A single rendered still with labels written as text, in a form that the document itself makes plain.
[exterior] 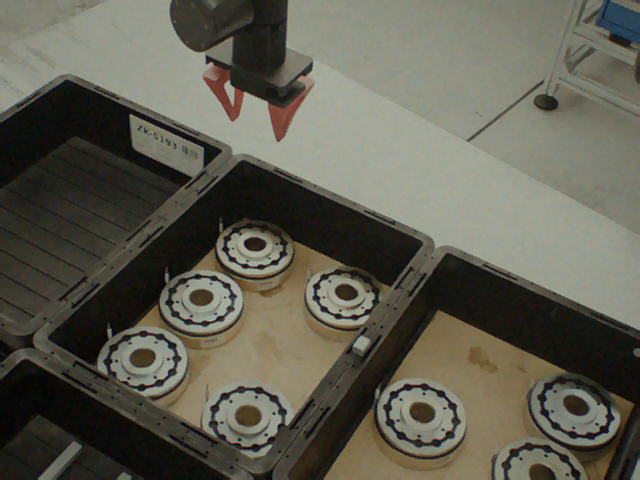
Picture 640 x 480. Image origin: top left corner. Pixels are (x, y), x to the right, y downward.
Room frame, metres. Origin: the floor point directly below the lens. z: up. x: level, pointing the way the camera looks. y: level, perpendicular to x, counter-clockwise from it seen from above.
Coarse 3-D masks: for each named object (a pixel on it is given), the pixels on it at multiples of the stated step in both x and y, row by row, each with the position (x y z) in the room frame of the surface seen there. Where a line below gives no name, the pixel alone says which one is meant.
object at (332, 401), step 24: (432, 264) 0.76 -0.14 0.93; (480, 264) 0.77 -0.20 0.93; (408, 288) 0.72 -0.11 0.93; (528, 288) 0.74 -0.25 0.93; (576, 312) 0.71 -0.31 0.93; (600, 312) 0.72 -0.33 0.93; (384, 336) 0.64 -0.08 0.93; (624, 336) 0.69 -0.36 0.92; (360, 360) 0.61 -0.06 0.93; (336, 384) 0.57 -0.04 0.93; (336, 408) 0.54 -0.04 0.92; (312, 432) 0.51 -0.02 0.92; (288, 456) 0.48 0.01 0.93; (624, 456) 0.52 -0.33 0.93
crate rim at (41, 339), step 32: (256, 160) 0.92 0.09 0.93; (192, 192) 0.84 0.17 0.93; (320, 192) 0.87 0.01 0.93; (160, 224) 0.78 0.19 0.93; (384, 224) 0.83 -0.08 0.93; (128, 256) 0.72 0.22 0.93; (416, 256) 0.77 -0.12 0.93; (96, 288) 0.67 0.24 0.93; (64, 320) 0.61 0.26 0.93; (64, 352) 0.57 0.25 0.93; (352, 352) 0.61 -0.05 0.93; (320, 384) 0.57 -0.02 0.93; (160, 416) 0.51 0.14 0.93; (224, 448) 0.48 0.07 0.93; (288, 448) 0.49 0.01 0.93
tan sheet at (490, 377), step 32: (448, 320) 0.77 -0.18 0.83; (416, 352) 0.71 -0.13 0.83; (448, 352) 0.71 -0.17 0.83; (480, 352) 0.72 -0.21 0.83; (512, 352) 0.72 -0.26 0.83; (448, 384) 0.66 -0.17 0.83; (480, 384) 0.67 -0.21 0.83; (512, 384) 0.67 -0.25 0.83; (480, 416) 0.62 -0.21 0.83; (512, 416) 0.63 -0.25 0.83; (352, 448) 0.56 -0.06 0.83; (480, 448) 0.58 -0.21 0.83
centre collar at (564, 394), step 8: (560, 392) 0.64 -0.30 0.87; (568, 392) 0.64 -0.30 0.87; (576, 392) 0.65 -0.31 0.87; (584, 392) 0.65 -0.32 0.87; (560, 400) 0.63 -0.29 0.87; (584, 400) 0.64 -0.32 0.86; (592, 400) 0.64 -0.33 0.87; (560, 408) 0.62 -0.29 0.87; (592, 408) 0.63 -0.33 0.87; (560, 416) 0.61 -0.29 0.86; (568, 416) 0.61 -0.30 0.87; (576, 416) 0.61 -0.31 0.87; (584, 416) 0.61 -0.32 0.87; (592, 416) 0.61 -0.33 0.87; (576, 424) 0.60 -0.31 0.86; (584, 424) 0.60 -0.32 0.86
